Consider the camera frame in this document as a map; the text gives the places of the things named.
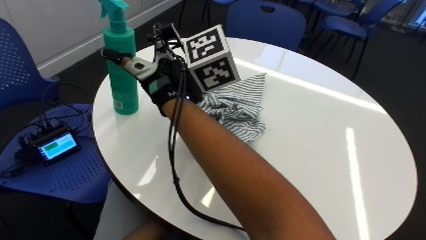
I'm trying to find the teal spray bottle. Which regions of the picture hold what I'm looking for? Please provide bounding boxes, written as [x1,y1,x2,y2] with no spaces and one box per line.
[97,0,140,116]

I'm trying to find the white marker cube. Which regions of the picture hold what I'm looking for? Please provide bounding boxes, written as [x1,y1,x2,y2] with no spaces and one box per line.
[182,24,241,93]

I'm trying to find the striped grey white cloth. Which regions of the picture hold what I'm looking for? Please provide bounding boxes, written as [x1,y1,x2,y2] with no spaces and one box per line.
[197,73,269,144]

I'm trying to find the small black screen device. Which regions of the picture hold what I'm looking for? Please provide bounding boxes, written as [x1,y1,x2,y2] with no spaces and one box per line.
[25,124,84,166]

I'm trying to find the blue perforated chair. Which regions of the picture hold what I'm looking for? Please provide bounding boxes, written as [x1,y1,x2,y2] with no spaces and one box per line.
[0,18,112,204]
[225,0,309,53]

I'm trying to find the blue chair with black legs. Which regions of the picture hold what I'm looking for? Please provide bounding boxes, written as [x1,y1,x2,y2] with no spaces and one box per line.
[305,0,369,18]
[318,0,407,81]

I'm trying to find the black palm camera mount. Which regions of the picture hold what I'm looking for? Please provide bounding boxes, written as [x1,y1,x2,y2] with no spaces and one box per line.
[150,22,185,61]

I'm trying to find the black glove cable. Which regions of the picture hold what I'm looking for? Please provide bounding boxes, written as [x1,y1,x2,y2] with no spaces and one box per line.
[165,58,246,232]

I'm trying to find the black device cables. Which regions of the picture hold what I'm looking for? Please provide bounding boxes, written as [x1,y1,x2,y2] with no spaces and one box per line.
[0,81,94,178]

